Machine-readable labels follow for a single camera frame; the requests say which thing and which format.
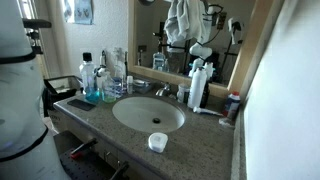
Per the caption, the chrome faucet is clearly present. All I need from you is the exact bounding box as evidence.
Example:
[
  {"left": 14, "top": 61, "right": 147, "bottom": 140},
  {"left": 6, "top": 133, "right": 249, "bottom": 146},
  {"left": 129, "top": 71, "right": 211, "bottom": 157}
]
[{"left": 155, "top": 82, "right": 173, "bottom": 98}]

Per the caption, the grey toiletry tray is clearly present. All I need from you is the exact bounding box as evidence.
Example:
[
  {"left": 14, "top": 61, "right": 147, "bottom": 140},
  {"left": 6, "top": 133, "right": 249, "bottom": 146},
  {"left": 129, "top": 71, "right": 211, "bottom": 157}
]
[{"left": 132, "top": 78, "right": 155, "bottom": 95}]

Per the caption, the white oval sink basin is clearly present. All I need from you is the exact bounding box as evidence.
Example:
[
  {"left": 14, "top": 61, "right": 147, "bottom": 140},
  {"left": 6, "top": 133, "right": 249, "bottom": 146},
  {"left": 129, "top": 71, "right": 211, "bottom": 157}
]
[{"left": 111, "top": 95, "right": 186, "bottom": 134}]

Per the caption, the small bottle with white cap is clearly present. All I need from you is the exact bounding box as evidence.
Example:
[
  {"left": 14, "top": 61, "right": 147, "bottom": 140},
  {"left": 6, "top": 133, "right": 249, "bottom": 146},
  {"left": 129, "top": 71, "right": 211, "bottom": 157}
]
[{"left": 126, "top": 75, "right": 135, "bottom": 95}]

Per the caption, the tall white bottle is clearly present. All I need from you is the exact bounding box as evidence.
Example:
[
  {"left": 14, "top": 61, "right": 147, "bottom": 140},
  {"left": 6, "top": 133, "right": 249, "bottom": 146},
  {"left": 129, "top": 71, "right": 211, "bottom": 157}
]
[{"left": 186, "top": 67, "right": 208, "bottom": 110}]

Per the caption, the clear spray bottle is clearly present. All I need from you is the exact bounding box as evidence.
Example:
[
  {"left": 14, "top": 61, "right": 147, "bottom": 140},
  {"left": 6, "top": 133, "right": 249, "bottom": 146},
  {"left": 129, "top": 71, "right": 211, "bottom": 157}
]
[{"left": 112, "top": 47, "right": 128, "bottom": 98}]

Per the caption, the white toothpaste tube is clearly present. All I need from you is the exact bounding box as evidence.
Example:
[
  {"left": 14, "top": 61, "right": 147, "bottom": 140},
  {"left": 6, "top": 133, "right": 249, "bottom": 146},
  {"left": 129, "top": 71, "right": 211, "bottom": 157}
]
[{"left": 192, "top": 106, "right": 225, "bottom": 118}]

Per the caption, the clear plastic bottle green liquid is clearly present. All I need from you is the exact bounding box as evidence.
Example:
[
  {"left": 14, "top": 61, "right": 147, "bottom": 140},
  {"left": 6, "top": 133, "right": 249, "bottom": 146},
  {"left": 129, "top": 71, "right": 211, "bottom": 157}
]
[{"left": 101, "top": 70, "right": 118, "bottom": 104}]

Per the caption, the white rounded soap box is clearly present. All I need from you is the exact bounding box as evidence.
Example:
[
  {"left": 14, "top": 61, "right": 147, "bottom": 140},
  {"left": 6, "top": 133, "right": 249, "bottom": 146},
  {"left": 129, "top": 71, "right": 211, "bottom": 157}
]
[{"left": 147, "top": 131, "right": 169, "bottom": 154}]

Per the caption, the white spray bottle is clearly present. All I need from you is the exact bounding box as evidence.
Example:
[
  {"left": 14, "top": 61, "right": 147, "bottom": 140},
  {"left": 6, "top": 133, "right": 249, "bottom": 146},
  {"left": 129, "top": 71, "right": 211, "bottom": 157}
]
[{"left": 96, "top": 49, "right": 108, "bottom": 89}]

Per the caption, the clear mouthwash bottle black cap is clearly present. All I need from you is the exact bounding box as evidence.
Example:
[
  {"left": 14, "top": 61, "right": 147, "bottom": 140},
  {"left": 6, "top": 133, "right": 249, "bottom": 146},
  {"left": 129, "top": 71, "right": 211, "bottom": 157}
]
[{"left": 78, "top": 51, "right": 101, "bottom": 105}]

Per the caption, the red capped spray can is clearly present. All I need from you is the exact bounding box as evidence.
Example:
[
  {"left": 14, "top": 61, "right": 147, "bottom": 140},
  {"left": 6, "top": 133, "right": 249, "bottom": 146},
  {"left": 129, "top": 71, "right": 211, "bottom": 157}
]
[{"left": 222, "top": 91, "right": 242, "bottom": 122}]

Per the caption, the small clear plastic piece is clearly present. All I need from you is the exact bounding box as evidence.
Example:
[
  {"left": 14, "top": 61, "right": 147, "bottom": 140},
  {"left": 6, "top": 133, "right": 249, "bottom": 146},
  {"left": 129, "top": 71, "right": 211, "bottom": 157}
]
[{"left": 218, "top": 117, "right": 237, "bottom": 130}]

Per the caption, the black smartphone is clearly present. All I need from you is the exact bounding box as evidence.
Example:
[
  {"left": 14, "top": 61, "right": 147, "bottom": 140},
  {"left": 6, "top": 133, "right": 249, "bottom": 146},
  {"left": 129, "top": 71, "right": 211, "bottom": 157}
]
[{"left": 66, "top": 98, "right": 97, "bottom": 112}]

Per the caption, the vanity cabinet front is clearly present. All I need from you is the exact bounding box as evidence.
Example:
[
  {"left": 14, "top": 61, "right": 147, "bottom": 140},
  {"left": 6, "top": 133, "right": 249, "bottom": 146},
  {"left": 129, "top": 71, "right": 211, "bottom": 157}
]
[{"left": 48, "top": 108, "right": 158, "bottom": 180}]

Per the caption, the black rectangular bin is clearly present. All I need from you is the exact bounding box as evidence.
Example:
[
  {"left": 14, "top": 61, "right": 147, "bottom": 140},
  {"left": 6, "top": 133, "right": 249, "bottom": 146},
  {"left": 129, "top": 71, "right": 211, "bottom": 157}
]
[{"left": 42, "top": 75, "right": 85, "bottom": 118}]

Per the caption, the black perforated mounting board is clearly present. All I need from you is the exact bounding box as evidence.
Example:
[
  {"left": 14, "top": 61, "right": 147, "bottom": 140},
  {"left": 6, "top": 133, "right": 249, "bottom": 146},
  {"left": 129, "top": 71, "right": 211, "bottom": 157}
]
[{"left": 59, "top": 146, "right": 131, "bottom": 180}]

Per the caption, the wood framed wall mirror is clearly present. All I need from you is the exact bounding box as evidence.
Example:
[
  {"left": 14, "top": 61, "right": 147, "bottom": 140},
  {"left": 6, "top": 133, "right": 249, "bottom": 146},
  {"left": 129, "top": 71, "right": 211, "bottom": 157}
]
[{"left": 127, "top": 0, "right": 286, "bottom": 100}]

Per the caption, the black clamp with red handle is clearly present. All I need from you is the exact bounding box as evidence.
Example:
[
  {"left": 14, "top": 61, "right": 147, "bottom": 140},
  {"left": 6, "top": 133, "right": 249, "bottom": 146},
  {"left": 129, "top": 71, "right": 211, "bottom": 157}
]
[{"left": 69, "top": 137, "right": 100, "bottom": 160}]

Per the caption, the blue wall picture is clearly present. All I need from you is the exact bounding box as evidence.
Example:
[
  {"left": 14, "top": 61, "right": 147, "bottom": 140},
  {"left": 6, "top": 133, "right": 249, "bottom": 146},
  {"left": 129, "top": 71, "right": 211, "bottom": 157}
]
[{"left": 62, "top": 0, "right": 95, "bottom": 26}]

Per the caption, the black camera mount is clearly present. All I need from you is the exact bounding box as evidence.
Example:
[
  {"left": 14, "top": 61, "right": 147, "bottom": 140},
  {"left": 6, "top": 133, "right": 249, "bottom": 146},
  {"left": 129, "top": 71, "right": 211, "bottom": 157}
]
[{"left": 22, "top": 18, "right": 53, "bottom": 56}]

